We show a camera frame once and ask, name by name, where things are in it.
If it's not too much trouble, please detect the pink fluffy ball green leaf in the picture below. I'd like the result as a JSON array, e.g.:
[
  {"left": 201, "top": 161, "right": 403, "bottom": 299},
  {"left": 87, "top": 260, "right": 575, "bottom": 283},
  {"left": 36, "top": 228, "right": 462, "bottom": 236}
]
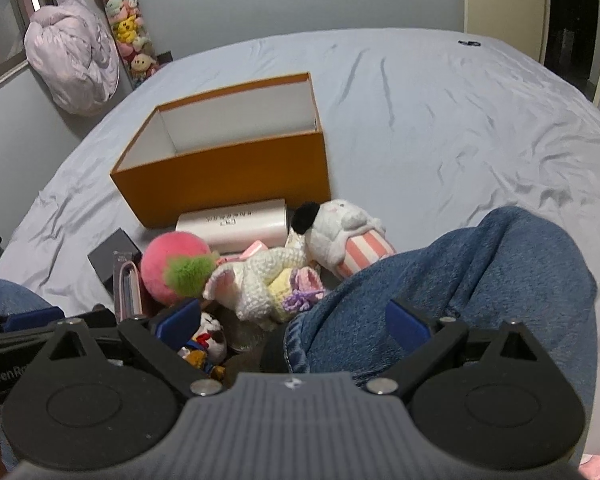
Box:
[{"left": 140, "top": 231, "right": 221, "bottom": 307}]

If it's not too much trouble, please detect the small duck figure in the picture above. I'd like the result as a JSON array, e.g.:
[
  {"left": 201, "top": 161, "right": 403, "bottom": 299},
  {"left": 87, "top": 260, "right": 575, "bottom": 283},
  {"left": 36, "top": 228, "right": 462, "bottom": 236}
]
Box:
[{"left": 177, "top": 312, "right": 228, "bottom": 381}]

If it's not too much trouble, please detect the pink duvet bundle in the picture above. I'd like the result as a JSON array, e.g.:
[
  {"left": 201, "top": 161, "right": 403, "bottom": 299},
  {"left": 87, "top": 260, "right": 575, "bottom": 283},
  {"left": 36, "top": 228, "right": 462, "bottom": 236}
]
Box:
[{"left": 24, "top": 0, "right": 120, "bottom": 117}]

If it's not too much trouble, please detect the white rectangular case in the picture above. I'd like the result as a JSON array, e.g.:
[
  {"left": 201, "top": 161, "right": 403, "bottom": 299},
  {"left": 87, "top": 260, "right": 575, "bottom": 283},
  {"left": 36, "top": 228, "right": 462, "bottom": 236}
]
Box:
[{"left": 175, "top": 198, "right": 290, "bottom": 255}]

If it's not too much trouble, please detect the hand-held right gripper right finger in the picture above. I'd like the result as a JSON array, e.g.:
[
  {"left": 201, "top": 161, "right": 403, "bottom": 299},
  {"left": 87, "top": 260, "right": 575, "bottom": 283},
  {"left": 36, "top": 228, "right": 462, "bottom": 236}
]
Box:
[{"left": 365, "top": 299, "right": 548, "bottom": 401}]

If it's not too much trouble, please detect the column of plush toys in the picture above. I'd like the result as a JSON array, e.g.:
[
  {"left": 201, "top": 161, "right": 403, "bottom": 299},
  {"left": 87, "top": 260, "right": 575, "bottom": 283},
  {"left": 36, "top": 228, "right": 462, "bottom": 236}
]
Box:
[{"left": 86, "top": 0, "right": 162, "bottom": 90}]

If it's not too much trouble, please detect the red white striped ball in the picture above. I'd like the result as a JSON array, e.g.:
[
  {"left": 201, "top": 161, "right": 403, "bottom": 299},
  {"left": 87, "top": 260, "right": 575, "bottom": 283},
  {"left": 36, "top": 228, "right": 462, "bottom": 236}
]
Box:
[{"left": 285, "top": 199, "right": 397, "bottom": 280}]

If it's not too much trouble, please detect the orange cardboard box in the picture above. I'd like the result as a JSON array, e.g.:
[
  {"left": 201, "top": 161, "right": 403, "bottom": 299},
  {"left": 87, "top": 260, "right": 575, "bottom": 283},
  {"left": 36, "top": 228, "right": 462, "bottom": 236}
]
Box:
[{"left": 109, "top": 72, "right": 332, "bottom": 231}]

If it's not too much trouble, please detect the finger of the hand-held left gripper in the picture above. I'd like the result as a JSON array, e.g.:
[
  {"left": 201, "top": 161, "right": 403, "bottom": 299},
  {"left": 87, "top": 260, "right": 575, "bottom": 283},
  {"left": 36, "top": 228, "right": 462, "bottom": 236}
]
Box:
[
  {"left": 65, "top": 304, "right": 148, "bottom": 327},
  {"left": 0, "top": 306, "right": 67, "bottom": 334}
]

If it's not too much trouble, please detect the person's leg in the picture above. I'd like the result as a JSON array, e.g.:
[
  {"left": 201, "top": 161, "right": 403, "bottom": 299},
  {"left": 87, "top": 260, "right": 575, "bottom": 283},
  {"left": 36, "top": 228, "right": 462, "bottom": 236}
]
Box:
[
  {"left": 0, "top": 269, "right": 56, "bottom": 318},
  {"left": 282, "top": 206, "right": 600, "bottom": 461}
]

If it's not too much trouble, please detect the window frame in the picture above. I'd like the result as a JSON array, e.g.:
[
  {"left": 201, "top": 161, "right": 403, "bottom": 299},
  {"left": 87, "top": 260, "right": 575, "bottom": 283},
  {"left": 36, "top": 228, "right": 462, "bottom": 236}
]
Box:
[{"left": 0, "top": 0, "right": 58, "bottom": 101}]

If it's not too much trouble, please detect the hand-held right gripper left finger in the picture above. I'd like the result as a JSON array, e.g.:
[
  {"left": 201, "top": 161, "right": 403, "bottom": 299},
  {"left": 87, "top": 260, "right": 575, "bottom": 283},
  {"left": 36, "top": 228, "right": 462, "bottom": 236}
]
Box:
[{"left": 42, "top": 297, "right": 231, "bottom": 401}]

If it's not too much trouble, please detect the pink card holder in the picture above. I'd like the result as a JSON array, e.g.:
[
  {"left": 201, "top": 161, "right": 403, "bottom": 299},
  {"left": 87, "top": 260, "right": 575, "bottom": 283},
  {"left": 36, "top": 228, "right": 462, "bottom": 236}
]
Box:
[{"left": 112, "top": 252, "right": 156, "bottom": 321}]

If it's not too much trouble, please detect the person's right leg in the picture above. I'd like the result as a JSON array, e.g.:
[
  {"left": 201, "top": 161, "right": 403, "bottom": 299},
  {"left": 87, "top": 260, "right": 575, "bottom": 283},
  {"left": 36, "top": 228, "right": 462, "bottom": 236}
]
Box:
[{"left": 282, "top": 206, "right": 600, "bottom": 461}]

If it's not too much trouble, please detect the person's left leg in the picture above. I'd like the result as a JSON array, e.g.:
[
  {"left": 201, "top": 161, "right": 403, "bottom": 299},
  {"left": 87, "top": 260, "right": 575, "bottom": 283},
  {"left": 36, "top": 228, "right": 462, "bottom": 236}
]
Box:
[{"left": 0, "top": 269, "right": 56, "bottom": 318}]

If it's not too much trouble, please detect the cream door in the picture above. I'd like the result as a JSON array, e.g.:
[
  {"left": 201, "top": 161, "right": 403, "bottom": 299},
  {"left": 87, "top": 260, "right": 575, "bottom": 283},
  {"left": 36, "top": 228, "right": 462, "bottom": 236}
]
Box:
[{"left": 462, "top": 0, "right": 551, "bottom": 63}]

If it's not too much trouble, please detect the white crochet bunny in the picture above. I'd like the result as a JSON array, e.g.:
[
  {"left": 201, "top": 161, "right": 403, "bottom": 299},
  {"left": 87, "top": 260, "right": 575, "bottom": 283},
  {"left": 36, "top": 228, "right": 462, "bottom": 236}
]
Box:
[{"left": 202, "top": 241, "right": 331, "bottom": 323}]

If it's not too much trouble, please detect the dark grey card box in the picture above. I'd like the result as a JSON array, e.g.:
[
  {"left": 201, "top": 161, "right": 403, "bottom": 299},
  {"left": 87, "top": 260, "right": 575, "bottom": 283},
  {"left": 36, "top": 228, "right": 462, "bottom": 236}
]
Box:
[{"left": 87, "top": 227, "right": 143, "bottom": 293}]

